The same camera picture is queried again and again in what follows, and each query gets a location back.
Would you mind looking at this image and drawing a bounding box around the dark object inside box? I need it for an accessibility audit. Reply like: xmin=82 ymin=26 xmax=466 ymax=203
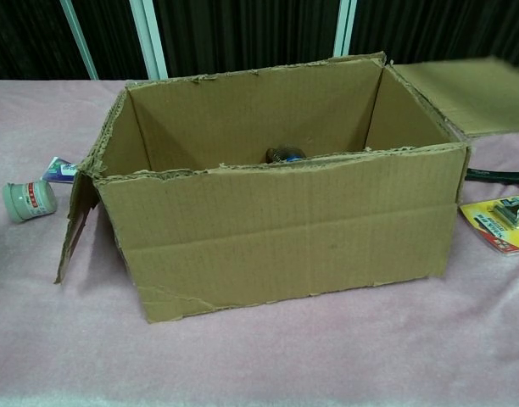
xmin=265 ymin=145 xmax=305 ymax=164

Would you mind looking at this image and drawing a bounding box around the cardboard box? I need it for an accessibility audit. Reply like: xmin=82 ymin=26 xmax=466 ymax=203
xmin=53 ymin=51 xmax=519 ymax=326

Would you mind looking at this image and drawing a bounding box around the thin white frame post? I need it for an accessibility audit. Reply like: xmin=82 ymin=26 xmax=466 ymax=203
xmin=59 ymin=0 xmax=100 ymax=81

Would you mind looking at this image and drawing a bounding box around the pink tablecloth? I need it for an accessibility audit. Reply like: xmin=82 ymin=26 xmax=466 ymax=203
xmin=0 ymin=78 xmax=519 ymax=407

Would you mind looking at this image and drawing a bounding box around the black red claw hammer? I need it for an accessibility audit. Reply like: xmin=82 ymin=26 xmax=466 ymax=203
xmin=465 ymin=167 xmax=519 ymax=190

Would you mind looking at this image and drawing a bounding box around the small white cream jar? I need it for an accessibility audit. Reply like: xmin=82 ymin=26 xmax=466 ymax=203
xmin=2 ymin=179 xmax=58 ymax=223

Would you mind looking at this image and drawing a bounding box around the wide white frame post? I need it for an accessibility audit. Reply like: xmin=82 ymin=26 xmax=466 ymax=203
xmin=130 ymin=0 xmax=167 ymax=81

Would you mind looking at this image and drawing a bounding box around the purple white toothpaste tube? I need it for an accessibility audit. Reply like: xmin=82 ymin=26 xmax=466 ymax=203
xmin=42 ymin=155 xmax=81 ymax=182

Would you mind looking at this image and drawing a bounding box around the yellow razor blister pack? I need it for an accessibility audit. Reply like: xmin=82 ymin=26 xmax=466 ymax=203
xmin=459 ymin=193 xmax=519 ymax=257

